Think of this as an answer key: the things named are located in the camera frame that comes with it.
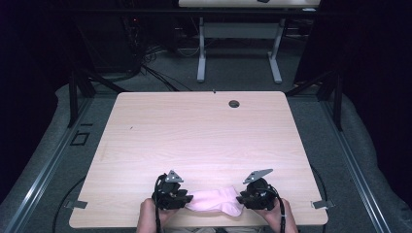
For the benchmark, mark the white desk with grey legs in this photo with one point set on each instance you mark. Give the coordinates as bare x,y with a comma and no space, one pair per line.
239,30

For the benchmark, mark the black tape square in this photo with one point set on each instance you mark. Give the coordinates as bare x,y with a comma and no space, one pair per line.
79,138

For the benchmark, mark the dark equipment cabinet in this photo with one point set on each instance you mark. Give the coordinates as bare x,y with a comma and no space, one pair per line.
103,45

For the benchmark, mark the person's right hand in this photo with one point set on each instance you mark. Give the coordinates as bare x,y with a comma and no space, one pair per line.
275,218

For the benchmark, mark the grey metal floor rail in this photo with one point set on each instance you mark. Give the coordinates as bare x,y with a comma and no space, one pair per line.
45,174
358,174

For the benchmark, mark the black tape strip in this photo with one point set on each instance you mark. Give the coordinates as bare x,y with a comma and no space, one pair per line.
86,124

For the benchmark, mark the pink sock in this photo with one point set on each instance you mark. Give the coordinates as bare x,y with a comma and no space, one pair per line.
215,202

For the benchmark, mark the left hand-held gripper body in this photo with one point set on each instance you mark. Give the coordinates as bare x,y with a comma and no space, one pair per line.
168,194

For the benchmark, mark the person's left hand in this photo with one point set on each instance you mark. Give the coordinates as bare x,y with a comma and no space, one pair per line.
147,215

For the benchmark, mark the black horizontal frame bar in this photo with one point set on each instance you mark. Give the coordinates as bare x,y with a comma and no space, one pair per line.
194,12

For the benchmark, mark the black metal stand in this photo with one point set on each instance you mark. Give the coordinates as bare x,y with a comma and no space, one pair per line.
74,97
337,100

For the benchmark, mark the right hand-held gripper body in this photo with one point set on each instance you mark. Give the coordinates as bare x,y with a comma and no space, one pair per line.
261,195

